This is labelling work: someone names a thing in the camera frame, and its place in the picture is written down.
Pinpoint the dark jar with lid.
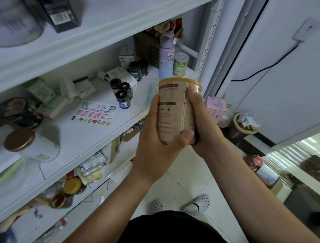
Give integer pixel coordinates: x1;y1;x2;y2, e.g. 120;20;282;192
0;97;43;130

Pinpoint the white metal shelving unit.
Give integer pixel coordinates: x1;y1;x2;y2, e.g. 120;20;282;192
0;0;226;243

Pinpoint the red canister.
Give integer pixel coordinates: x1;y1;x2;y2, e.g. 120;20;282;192
249;155;265;171

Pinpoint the person's left forearm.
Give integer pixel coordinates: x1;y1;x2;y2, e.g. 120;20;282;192
65;168;153;243

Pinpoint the person's white shoe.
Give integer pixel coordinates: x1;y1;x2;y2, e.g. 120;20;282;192
181;194;211;212
151;199;165;213

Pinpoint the small green jar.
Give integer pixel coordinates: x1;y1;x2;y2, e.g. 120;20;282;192
173;52;190;77

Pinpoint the person's black clothing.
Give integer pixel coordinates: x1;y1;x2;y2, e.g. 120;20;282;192
117;210;228;243

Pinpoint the white wall socket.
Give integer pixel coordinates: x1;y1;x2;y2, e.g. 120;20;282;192
293;17;320;42

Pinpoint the brown cardboard box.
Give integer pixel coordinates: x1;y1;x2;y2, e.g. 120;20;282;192
245;154;285;196

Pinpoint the lavender bottle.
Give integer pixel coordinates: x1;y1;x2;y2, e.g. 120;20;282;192
159;32;177;81

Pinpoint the person's right forearm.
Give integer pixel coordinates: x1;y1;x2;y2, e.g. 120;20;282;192
202;143;320;243

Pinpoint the person's right hand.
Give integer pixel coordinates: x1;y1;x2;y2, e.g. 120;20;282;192
186;86;226;158

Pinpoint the beige ribbed canister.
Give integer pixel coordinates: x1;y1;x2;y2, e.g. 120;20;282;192
157;77;203;146

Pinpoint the person's left hand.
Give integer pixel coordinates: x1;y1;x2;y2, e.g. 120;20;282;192
132;94;197;183

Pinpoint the small dark bottle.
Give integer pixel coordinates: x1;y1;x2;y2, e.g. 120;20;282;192
115;90;132;110
110;78;122;92
120;81;134;100

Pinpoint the black box yellow print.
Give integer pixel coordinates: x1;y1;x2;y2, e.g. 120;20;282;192
37;0;82;33

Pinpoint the pink carton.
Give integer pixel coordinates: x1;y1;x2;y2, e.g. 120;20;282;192
206;96;228;123

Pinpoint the dark brown pill jar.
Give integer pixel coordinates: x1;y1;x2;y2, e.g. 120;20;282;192
138;58;150;77
128;61;143;82

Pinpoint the dark grey furniture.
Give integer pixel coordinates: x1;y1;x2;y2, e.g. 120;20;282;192
282;183;320;236

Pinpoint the large white green milk tin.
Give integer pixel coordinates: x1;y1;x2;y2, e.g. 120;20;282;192
0;0;45;48

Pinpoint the white colourful sticker sheet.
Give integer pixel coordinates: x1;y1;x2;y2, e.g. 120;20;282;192
71;101;117;126

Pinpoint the black wall cable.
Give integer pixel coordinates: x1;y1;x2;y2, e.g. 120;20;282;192
231;41;301;82

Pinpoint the waste basket with rubbish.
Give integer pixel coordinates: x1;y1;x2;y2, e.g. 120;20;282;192
233;112;262;135

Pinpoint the small green pack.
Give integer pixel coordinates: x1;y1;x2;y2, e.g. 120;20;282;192
26;77;57;105

